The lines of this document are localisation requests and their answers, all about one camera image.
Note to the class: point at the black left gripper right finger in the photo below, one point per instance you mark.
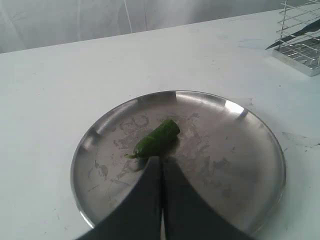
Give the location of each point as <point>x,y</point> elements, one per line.
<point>187,216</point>

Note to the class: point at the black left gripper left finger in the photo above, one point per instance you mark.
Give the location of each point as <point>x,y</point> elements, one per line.
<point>139,215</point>

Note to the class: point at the green cucumber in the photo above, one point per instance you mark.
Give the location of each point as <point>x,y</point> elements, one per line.
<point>156,142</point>

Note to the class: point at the black handled knife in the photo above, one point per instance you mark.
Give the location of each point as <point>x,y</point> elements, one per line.
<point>310,28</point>

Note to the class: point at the round steel plate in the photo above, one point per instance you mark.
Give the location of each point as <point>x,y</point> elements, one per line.
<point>229,155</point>

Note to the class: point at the white backdrop curtain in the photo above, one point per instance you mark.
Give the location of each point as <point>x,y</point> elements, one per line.
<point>29,24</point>

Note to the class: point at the wire cutlery holder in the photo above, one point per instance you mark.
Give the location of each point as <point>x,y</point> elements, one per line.
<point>303,52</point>

